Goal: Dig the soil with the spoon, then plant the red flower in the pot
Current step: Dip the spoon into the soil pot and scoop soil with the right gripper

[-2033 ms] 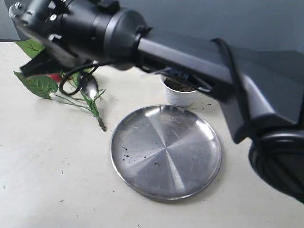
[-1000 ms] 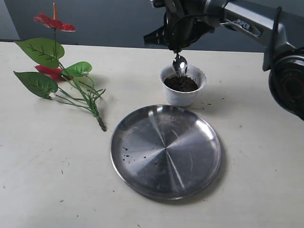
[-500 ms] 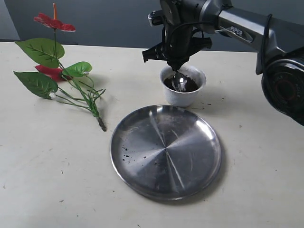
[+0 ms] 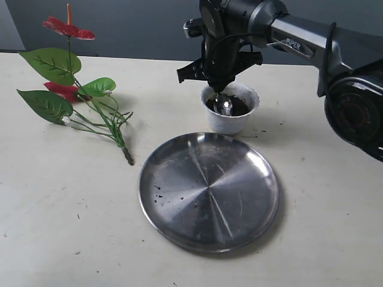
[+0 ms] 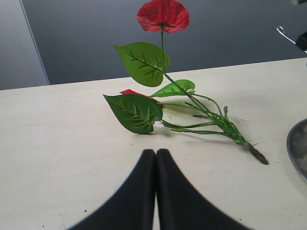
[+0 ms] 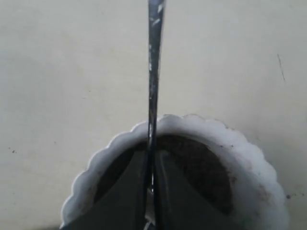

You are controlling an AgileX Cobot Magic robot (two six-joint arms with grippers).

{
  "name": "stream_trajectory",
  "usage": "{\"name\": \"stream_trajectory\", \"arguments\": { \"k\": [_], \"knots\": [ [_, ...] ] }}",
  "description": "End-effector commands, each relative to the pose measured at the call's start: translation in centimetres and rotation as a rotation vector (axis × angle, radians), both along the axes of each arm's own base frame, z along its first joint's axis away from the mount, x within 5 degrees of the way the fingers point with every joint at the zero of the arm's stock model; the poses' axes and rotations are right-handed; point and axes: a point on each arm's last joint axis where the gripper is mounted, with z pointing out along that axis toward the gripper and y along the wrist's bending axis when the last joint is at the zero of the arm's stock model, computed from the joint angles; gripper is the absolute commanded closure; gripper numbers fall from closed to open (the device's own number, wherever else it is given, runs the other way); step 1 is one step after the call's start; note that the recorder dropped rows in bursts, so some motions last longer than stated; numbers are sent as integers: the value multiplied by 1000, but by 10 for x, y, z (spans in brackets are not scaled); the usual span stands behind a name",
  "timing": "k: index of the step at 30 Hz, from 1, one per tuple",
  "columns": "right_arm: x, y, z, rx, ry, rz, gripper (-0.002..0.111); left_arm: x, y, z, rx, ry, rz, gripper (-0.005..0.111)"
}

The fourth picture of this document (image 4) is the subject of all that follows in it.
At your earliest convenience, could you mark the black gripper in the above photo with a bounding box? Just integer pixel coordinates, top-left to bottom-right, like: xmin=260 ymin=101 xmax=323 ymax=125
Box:
xmin=177 ymin=28 xmax=263 ymax=93

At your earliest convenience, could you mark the steel spork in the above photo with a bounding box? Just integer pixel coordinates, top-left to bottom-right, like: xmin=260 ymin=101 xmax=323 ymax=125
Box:
xmin=213 ymin=92 xmax=233 ymax=117

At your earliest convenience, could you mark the artificial red anthurium plant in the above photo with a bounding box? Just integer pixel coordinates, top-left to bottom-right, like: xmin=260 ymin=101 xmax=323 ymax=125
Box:
xmin=18 ymin=4 xmax=135 ymax=166

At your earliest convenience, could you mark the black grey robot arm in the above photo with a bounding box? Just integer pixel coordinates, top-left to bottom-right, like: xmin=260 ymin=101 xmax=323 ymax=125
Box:
xmin=177 ymin=1 xmax=382 ymax=160

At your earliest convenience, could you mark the white flower pot with soil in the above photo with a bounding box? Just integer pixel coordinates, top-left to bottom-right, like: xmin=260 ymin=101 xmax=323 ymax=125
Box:
xmin=200 ymin=81 xmax=260 ymax=135

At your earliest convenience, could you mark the round steel plate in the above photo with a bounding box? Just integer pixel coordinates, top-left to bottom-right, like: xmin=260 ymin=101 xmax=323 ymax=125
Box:
xmin=138 ymin=132 xmax=280 ymax=254

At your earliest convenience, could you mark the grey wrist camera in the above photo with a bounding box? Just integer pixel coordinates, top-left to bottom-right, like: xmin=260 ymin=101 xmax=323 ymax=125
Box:
xmin=183 ymin=18 xmax=204 ymax=39

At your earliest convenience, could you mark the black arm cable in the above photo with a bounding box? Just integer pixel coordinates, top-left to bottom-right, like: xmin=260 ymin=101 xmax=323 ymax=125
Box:
xmin=206 ymin=21 xmax=338 ymax=99

